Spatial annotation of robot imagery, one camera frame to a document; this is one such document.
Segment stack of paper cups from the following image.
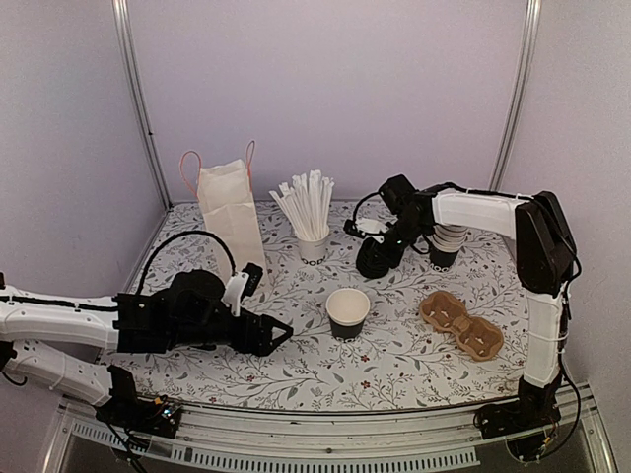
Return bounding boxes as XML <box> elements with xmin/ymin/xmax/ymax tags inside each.
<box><xmin>429</xmin><ymin>225</ymin><xmax>467</xmax><ymax>272</ymax></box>

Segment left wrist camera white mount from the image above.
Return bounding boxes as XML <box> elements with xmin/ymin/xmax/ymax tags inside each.
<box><xmin>222</xmin><ymin>262</ymin><xmax>263</xmax><ymax>317</ymax></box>

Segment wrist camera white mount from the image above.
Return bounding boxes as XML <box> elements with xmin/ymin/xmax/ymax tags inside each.
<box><xmin>343</xmin><ymin>218</ymin><xmax>388</xmax><ymax>242</ymax></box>
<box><xmin>222</xmin><ymin>262</ymin><xmax>263</xmax><ymax>317</ymax></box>

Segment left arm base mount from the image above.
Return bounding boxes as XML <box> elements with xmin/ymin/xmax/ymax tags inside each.
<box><xmin>96</xmin><ymin>366</ymin><xmax>181</xmax><ymax>439</ymax></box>

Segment floral table mat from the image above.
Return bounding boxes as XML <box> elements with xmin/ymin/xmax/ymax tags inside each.
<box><xmin>101</xmin><ymin>202</ymin><xmax>528</xmax><ymax>412</ymax></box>

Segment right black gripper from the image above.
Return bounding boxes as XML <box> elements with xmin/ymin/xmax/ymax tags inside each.
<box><xmin>368</xmin><ymin>216</ymin><xmax>429</xmax><ymax>269</ymax></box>

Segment stack of black cup lids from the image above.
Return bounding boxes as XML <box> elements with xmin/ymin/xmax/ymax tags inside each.
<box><xmin>356</xmin><ymin>237</ymin><xmax>390</xmax><ymax>280</ymax></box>

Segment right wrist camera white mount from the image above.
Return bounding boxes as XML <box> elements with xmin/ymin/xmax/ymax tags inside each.
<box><xmin>343</xmin><ymin>218</ymin><xmax>388</xmax><ymax>242</ymax></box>

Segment black paper coffee cup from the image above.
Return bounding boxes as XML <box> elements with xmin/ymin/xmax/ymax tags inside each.
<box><xmin>325</xmin><ymin>288</ymin><xmax>371</xmax><ymax>340</ymax></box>

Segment white paper bag orange handles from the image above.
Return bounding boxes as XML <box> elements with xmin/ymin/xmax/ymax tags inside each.
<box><xmin>179</xmin><ymin>141</ymin><xmax>267</xmax><ymax>282</ymax></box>

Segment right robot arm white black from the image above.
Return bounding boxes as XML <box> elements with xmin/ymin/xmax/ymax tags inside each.
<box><xmin>357</xmin><ymin>174</ymin><xmax>581</xmax><ymax>388</ymax></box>

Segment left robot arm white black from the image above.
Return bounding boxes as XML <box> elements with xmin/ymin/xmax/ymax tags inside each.
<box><xmin>1</xmin><ymin>270</ymin><xmax>293</xmax><ymax>428</ymax></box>

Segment right aluminium frame post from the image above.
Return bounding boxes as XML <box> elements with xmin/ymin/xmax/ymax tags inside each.
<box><xmin>489</xmin><ymin>0</ymin><xmax>542</xmax><ymax>191</ymax></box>

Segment brown cardboard cup carrier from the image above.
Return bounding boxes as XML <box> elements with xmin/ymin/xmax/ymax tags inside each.
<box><xmin>419</xmin><ymin>291</ymin><xmax>504</xmax><ymax>362</ymax></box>

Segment white cup holding straws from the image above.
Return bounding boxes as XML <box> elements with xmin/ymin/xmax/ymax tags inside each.
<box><xmin>298</xmin><ymin>234</ymin><xmax>329</xmax><ymax>267</ymax></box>

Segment bundle of white wrapped straws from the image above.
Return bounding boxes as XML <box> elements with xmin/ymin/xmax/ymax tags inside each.
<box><xmin>269</xmin><ymin>169</ymin><xmax>335</xmax><ymax>241</ymax></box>

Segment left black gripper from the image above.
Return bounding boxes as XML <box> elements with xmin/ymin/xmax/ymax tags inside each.
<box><xmin>170</xmin><ymin>307</ymin><xmax>293</xmax><ymax>357</ymax></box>

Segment aluminium front rail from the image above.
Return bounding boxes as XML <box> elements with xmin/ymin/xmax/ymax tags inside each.
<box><xmin>42</xmin><ymin>383</ymin><xmax>618</xmax><ymax>472</ymax></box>

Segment left aluminium frame post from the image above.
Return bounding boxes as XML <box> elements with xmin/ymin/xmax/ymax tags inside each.
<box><xmin>111</xmin><ymin>0</ymin><xmax>173</xmax><ymax>211</ymax></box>

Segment aluminium frame post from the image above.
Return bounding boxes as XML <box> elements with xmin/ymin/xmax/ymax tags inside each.
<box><xmin>489</xmin><ymin>0</ymin><xmax>542</xmax><ymax>191</ymax></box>
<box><xmin>111</xmin><ymin>0</ymin><xmax>173</xmax><ymax>211</ymax></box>

